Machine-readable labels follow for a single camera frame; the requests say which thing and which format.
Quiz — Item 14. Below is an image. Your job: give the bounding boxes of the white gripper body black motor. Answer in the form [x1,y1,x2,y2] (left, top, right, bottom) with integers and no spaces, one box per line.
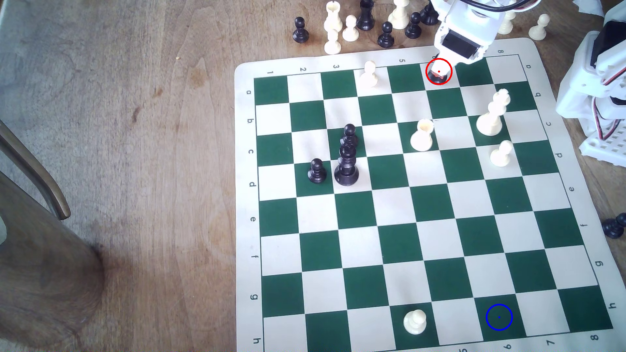
[430,0,512,66]

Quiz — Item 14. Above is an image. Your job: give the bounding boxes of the black rook chess piece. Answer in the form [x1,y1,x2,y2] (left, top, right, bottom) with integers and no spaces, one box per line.
[427,60,451,85]

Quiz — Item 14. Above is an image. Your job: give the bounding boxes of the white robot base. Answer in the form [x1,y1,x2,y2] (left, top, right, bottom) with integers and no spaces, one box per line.
[556,68,626,168]

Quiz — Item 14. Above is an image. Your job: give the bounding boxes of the white bishop chess piece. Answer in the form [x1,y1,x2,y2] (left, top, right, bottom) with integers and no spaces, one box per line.
[498,12,517,36]

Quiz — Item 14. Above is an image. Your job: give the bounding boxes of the black pawn chess piece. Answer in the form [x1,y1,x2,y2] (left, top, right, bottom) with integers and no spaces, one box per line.
[292,17,310,44]
[405,12,423,40]
[340,124,359,150]
[377,22,395,49]
[307,158,327,184]

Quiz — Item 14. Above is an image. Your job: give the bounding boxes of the white rook chess piece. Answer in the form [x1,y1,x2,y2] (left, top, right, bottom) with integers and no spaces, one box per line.
[324,1,343,33]
[410,119,435,152]

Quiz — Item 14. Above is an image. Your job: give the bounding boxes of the tall white chess piece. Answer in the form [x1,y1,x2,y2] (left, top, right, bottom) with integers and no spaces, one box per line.
[388,0,410,30]

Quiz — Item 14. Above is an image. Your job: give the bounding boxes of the white pawn chess piece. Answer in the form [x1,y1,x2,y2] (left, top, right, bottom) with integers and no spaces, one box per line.
[528,14,551,41]
[324,28,342,55]
[403,309,427,335]
[490,140,514,168]
[359,61,379,89]
[342,15,360,43]

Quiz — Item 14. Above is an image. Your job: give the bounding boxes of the tall black queen chess piece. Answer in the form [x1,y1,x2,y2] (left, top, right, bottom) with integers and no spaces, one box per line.
[334,144,360,187]

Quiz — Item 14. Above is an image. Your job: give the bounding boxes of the fallen black chess piece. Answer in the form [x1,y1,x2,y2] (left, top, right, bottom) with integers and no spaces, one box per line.
[602,212,626,240]

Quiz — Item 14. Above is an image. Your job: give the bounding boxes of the white bishop right side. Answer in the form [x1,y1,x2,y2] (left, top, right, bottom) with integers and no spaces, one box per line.
[476,88,511,137]

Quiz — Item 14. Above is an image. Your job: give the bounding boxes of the white crumpled paper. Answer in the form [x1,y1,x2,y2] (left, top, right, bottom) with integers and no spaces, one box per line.
[572,0,605,16]

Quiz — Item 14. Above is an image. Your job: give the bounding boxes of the green and white chessboard mat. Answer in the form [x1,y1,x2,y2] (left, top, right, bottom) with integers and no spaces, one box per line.
[234,37,621,352]

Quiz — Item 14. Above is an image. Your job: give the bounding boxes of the curved wooden chair armrest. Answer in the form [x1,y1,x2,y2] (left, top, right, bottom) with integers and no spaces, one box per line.
[0,120,71,221]

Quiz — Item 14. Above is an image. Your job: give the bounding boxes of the black camera cable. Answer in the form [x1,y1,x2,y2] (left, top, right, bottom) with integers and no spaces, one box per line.
[459,0,531,13]

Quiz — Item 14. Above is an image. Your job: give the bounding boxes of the red white black servo cable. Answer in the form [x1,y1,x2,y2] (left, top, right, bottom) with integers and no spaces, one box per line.
[593,93,623,143]

